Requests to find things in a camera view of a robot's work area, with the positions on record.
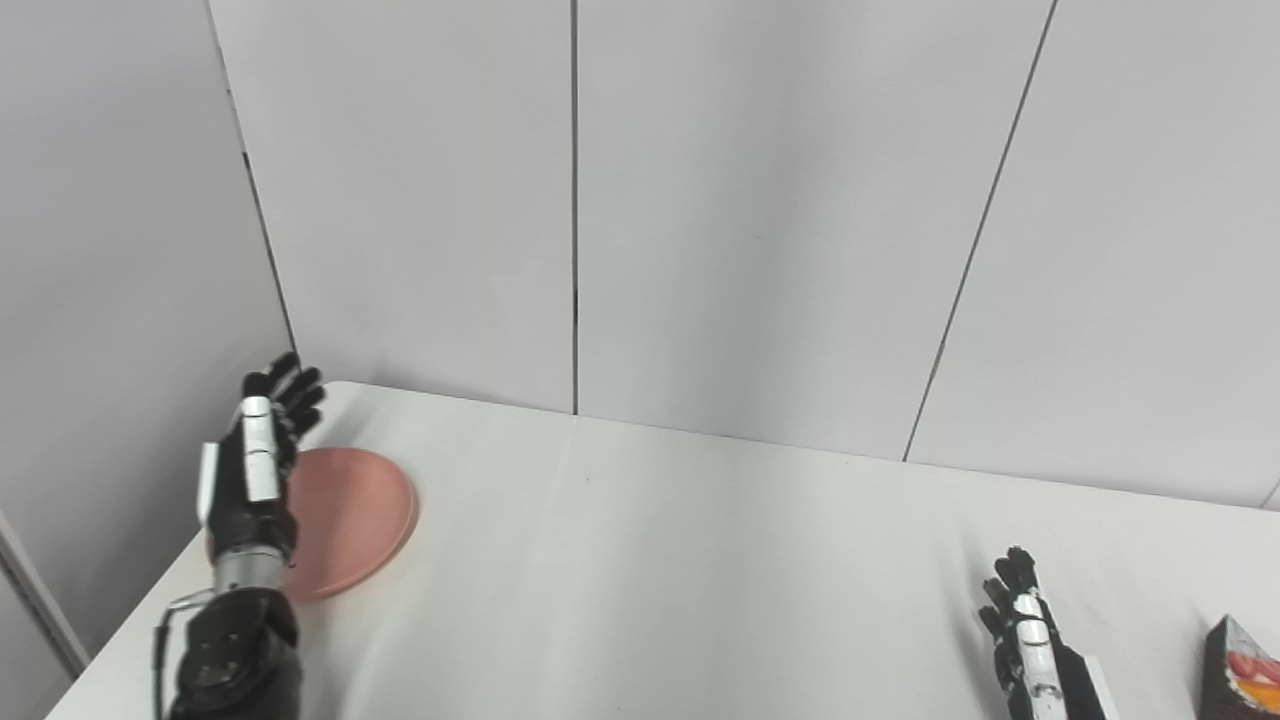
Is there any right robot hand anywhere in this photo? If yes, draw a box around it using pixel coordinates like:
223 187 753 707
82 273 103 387
979 546 1120 720

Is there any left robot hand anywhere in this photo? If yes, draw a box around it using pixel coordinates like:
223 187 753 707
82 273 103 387
196 352 326 561

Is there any pink plate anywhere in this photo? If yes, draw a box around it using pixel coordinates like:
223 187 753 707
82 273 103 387
205 447 418 601

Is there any chocolate cake slice with fruit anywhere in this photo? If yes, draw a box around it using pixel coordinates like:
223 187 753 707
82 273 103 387
1200 615 1280 720

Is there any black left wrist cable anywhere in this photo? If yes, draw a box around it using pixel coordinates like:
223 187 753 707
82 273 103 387
152 590 213 720

